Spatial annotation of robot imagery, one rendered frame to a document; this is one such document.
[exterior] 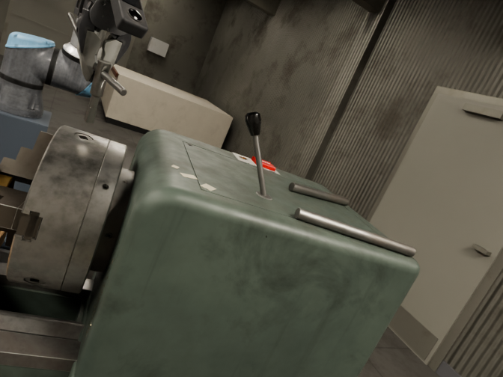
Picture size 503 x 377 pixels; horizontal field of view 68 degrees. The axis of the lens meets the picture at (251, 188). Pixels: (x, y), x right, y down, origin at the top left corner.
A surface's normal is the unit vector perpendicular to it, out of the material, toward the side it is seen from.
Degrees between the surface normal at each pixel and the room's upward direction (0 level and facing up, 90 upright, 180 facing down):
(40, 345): 0
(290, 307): 90
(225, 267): 90
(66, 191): 56
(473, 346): 90
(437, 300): 90
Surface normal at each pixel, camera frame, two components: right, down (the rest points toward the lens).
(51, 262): 0.18, 0.52
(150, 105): 0.39, 0.39
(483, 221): -0.84, -0.23
